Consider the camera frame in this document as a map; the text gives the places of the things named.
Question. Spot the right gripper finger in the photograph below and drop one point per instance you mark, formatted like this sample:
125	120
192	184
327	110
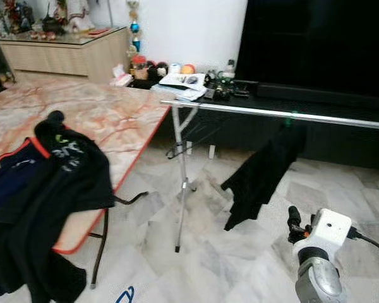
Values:
295	216

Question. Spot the blue plastic hanger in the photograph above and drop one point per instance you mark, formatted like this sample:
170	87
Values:
130	289

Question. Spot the black shirt green logo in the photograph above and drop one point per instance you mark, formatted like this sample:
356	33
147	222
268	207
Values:
57	189

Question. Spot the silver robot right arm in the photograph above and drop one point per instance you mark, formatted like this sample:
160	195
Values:
319	281

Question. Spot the green plastic hanger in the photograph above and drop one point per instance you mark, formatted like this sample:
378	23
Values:
293	117

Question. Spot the black shirt small white logo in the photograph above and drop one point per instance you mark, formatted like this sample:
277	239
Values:
259	177

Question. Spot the black TV console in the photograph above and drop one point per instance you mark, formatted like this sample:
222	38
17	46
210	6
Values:
328	142

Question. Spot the silver metal clothes rack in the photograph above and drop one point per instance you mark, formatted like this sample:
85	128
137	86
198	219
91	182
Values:
271	114

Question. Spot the black soundbar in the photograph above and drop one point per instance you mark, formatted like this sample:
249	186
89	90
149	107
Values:
316	95

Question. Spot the black electronic gadget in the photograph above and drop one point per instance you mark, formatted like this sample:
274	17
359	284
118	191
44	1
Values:
224	88

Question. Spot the small white bottle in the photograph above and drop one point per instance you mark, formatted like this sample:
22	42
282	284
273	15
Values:
230	67

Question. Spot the black television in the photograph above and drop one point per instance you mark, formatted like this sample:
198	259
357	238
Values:
316	44

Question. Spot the white magazine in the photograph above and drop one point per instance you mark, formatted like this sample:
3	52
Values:
183	82

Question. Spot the orange ball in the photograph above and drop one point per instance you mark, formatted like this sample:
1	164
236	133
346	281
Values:
188	69

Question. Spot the marble pattern folding table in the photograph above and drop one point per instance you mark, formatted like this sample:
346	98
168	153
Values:
114	120

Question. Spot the red lidded jar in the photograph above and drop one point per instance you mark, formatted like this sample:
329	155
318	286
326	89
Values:
139	68

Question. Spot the pink tissue pack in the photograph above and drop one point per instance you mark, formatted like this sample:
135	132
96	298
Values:
121	79

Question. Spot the gold blue trophy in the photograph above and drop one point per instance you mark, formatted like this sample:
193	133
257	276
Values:
134	28

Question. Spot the red flat tray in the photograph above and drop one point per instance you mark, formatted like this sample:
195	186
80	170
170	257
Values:
98	31

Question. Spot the beige wooden sideboard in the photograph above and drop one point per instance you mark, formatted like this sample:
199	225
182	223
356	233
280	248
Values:
63	57

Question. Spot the navy shirt red trim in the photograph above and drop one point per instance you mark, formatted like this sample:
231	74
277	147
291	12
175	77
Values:
12	177

